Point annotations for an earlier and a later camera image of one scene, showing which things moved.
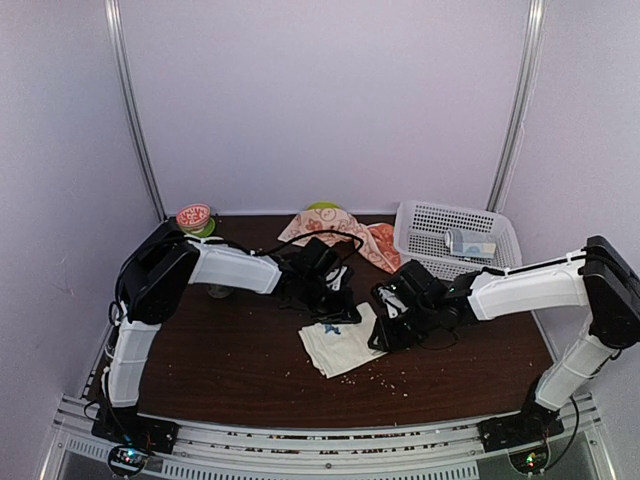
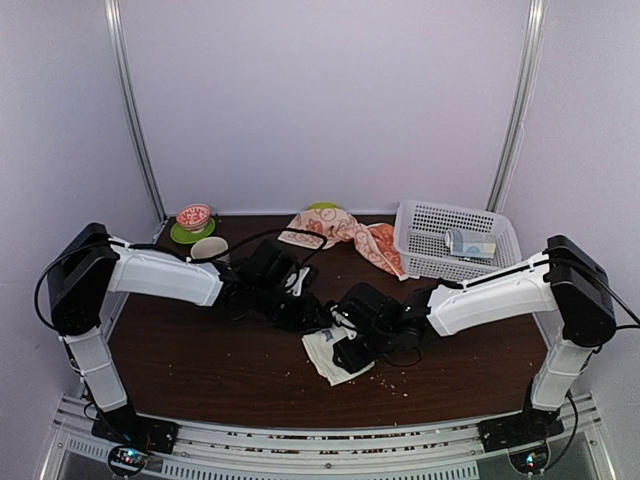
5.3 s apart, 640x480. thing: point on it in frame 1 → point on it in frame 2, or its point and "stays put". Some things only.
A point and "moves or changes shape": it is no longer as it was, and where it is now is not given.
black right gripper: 387,340 → 351,361
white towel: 338,348 moves or changes shape
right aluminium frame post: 524,101 stays put
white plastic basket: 420,237 stays put
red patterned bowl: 193,218 stays put
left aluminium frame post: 115,23 stays put
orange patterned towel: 376,241 stays put
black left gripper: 344,306 → 306,318
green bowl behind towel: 322,205 stays put
